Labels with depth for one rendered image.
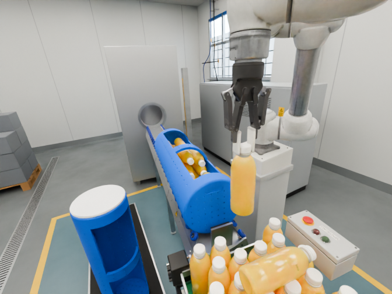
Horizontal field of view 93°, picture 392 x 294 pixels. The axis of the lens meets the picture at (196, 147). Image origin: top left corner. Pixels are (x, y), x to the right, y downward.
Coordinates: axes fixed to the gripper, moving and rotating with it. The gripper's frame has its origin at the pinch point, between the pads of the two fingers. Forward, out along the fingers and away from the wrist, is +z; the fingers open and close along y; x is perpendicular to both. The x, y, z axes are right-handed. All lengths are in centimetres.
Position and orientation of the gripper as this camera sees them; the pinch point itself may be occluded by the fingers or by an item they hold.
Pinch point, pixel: (244, 141)
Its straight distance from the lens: 53.6
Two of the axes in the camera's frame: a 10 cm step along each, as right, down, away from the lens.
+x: 3.1, 3.5, -8.8
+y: -9.5, 1.6, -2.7
